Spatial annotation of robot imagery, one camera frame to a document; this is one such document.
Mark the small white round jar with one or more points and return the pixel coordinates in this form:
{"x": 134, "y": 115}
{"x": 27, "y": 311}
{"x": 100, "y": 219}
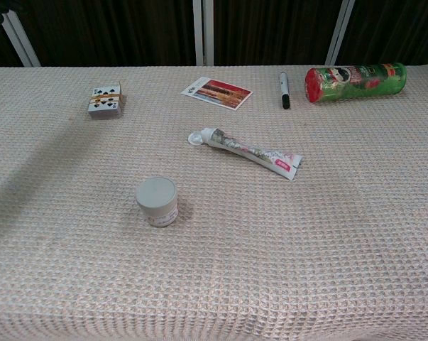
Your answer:
{"x": 156, "y": 199}

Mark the red photo postcard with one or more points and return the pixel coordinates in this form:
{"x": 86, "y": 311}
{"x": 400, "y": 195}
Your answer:
{"x": 220, "y": 93}

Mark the green Pringles can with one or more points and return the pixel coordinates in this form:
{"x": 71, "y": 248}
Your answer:
{"x": 355, "y": 83}

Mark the rubber-banded playing card deck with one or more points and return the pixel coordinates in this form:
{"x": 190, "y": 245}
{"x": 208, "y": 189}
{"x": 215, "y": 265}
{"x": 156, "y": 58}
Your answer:
{"x": 105, "y": 104}

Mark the white cream tube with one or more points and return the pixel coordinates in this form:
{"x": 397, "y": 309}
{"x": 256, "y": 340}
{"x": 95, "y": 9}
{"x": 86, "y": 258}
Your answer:
{"x": 256, "y": 156}

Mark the white upright partition post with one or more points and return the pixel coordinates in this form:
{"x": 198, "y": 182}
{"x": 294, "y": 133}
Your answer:
{"x": 203, "y": 32}

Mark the white slanted partition post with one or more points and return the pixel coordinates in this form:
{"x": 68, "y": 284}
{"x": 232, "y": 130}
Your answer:
{"x": 339, "y": 32}
{"x": 22, "y": 39}

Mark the black marker pen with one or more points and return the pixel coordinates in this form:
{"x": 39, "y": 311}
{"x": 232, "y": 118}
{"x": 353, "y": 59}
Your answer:
{"x": 284, "y": 90}

